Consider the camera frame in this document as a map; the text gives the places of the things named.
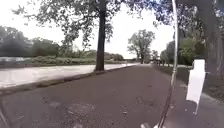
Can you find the grass verge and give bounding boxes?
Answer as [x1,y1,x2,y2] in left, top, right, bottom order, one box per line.
[153,63,224,102]

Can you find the distant leafy tree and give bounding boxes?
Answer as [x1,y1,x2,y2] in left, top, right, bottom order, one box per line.
[127,29,156,65]

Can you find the trees beside the path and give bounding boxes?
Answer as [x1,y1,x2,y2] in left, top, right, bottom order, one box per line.
[159,33,206,67]

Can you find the row of bushes and trees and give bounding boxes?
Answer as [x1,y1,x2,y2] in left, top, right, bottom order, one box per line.
[0,25,125,66]

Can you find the dark asphalt path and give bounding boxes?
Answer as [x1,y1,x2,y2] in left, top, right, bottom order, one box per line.
[0,63,224,128]

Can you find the robot's own part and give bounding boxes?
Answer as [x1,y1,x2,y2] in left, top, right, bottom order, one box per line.
[140,122,152,128]

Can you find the thin curved pale pole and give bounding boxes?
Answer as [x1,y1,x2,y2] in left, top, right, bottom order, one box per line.
[156,0,180,128]

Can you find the pale grey road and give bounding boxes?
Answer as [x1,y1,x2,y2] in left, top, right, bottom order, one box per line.
[0,63,137,89]

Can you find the thick tree trunk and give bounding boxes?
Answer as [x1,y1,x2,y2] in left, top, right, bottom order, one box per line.
[198,0,224,80]

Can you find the white sign plate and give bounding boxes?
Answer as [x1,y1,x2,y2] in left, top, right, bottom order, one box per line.
[185,59,208,116]

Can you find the large dark-trunked tree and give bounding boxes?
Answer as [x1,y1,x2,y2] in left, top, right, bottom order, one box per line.
[13,0,158,72]

